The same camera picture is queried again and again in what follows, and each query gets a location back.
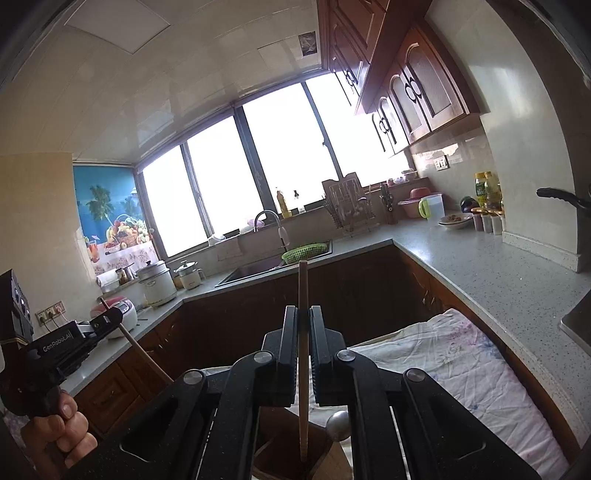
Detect light wooden chopstick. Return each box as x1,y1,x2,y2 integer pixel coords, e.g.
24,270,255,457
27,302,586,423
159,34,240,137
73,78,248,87
99,297,174,385
298,260,310,463

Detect metal ladle handle knob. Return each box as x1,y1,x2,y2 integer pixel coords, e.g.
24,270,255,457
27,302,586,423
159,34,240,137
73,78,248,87
325,410,352,440

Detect grey stone countertop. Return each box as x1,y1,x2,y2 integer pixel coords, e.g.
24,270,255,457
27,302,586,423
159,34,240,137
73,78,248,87
59,220,591,398

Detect knife block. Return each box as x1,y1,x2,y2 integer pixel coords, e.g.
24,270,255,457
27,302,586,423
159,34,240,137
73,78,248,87
379,182,399,226

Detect black wok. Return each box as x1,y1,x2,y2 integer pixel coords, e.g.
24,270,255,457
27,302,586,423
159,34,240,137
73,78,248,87
536,186,591,209

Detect kitchen window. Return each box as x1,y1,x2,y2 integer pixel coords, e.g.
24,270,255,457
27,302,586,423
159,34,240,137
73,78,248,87
136,74,415,259

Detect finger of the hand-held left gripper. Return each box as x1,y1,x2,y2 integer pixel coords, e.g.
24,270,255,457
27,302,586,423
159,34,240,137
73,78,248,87
88,308,123,343

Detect wall outlet strip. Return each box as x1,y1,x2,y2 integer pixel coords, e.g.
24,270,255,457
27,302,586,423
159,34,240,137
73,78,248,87
36,302,66,322

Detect small white electric pot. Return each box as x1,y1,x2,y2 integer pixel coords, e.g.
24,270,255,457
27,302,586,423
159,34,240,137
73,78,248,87
173,260,206,291

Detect wooden utensil holder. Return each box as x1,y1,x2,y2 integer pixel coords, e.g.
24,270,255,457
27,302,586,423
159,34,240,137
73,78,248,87
253,407,357,480

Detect wooden wall cabinets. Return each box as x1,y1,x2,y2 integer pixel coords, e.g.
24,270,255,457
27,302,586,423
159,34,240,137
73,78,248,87
318,0,482,156

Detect wire dish rack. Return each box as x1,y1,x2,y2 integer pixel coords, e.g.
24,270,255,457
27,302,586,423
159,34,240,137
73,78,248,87
321,172,382,236

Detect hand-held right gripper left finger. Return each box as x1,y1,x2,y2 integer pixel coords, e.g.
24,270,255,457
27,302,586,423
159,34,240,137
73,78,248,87
62,305,300,480

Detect person's left hand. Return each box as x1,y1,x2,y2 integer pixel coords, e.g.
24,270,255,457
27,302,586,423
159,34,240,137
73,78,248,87
21,390,99,480

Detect green plastic basket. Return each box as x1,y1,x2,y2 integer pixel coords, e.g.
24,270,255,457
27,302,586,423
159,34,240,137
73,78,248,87
281,243,327,265

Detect pink and white rice cooker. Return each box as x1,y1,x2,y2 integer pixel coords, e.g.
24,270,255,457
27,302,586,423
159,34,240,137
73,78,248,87
90,298,139,340

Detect white bowl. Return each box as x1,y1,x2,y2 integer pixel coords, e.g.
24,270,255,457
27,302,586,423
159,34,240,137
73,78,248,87
437,213,474,230

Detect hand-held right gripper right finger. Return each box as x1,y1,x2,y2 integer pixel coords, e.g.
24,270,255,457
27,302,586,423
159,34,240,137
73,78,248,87
309,305,542,480

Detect curved metal faucet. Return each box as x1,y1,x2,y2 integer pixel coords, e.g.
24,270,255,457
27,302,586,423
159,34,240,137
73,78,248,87
253,210,290,253

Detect white floral tablecloth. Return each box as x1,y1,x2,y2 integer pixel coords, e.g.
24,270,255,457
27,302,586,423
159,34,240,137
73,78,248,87
203,308,570,480

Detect paper towel roll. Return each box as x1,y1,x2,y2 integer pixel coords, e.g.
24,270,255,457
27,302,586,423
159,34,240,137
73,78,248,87
94,270,121,292

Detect tropical fruit wall poster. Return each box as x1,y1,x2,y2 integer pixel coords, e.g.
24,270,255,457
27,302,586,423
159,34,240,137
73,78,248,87
73,166,156,278

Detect pink plastic basin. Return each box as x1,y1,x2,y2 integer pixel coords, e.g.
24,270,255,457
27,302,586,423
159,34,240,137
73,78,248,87
397,188,433,219

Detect kitchen sink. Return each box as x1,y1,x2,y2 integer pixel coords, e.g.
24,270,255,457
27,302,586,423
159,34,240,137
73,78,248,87
215,239,334,288

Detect small wall sticker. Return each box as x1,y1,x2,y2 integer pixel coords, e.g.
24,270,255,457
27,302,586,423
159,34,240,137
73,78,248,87
297,31,319,59

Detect tall white rice cooker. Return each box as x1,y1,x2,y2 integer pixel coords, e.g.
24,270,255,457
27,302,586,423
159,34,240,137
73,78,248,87
136,260,179,306

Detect gas stove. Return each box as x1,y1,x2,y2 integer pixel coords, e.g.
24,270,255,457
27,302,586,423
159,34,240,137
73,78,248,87
558,299,591,345

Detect clear pitcher green handle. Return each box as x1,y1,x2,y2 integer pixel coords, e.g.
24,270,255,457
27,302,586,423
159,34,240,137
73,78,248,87
418,194,447,223

